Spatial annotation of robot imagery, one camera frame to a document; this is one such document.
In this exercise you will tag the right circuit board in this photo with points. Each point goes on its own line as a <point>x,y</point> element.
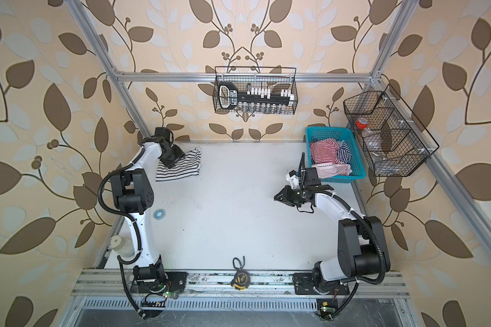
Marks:
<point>325,308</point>

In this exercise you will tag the red capped plastic bottle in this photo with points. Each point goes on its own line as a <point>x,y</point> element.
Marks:
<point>370,139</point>

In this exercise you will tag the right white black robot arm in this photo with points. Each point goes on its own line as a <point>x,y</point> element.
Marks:
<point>361,251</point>

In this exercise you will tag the red white striped tank top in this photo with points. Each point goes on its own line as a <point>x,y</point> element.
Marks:
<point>324,151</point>

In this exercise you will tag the teal plastic basket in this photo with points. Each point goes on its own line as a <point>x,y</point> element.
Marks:
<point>317,133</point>

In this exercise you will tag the back black wire basket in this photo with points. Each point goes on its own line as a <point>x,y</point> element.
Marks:
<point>277,77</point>

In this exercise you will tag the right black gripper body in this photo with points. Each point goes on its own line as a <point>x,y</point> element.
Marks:
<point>303,190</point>

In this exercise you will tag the black wire basket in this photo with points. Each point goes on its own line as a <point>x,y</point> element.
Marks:
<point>277,77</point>
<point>407,143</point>

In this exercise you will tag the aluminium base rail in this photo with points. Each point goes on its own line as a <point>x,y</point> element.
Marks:
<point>104,282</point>

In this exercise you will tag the yellow black tape measure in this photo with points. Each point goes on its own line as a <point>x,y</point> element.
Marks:
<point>241,279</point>

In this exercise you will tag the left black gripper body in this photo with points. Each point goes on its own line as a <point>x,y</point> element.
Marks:
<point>172,154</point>

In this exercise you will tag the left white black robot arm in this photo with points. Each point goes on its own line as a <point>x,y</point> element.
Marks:
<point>128,192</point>

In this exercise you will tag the navy striped tank top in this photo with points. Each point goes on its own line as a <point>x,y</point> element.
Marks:
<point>344,153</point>

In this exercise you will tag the black white tool set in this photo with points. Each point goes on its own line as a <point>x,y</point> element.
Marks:
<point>261,99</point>

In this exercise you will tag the right black wire basket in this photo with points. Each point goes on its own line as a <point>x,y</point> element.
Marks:
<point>407,143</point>

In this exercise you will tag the black white striped tank top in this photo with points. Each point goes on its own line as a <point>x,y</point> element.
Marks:
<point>188,166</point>

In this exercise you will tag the round sticker on table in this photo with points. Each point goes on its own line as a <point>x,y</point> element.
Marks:
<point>159,214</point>

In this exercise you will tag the pink white tank top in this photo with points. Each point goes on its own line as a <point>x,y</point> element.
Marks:
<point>329,170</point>

